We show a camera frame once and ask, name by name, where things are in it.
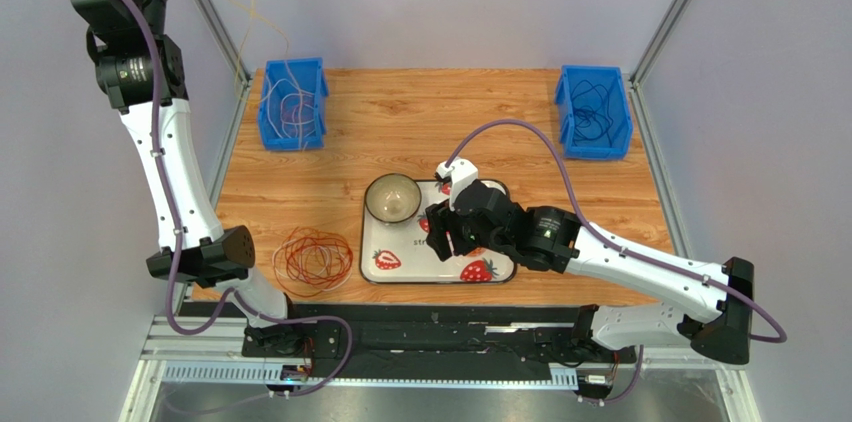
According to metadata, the red cable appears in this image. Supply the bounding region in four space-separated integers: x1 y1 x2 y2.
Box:
272 226 355 296

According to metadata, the dark blue cable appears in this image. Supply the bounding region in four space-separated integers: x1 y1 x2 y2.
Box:
570 79 617 143

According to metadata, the white cable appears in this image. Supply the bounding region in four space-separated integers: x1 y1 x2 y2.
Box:
274 241 354 295
266 75 327 141

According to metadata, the left blue plastic bin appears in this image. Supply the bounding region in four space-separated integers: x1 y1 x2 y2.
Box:
257 57 330 152

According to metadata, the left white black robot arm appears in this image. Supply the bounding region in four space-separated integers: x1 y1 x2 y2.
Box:
70 0 310 357

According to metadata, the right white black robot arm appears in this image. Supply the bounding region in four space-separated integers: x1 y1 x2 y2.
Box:
425 181 754 365

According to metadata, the grey ceramic bowl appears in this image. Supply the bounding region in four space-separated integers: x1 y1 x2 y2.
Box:
364 173 422 224

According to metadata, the right blue plastic bin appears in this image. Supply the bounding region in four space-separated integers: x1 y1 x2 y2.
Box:
554 65 633 161

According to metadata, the blue plastic bin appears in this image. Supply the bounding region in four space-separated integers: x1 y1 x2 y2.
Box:
554 65 633 161
257 57 330 152

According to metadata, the aluminium frame post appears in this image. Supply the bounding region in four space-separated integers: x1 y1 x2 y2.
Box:
164 0 252 316
630 0 761 421

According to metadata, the aluminium front rail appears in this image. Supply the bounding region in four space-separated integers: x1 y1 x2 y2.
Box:
142 304 721 390

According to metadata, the left aluminium frame post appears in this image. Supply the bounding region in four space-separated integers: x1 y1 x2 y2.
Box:
164 0 252 316

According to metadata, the right aluminium frame post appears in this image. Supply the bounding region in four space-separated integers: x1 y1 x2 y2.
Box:
630 0 761 421

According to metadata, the white strawberry tray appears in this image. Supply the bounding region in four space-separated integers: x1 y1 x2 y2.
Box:
360 180 517 284

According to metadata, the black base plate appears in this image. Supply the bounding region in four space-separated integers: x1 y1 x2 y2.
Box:
222 303 637 383

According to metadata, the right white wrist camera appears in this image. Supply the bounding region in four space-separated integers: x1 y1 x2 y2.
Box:
435 157 479 211

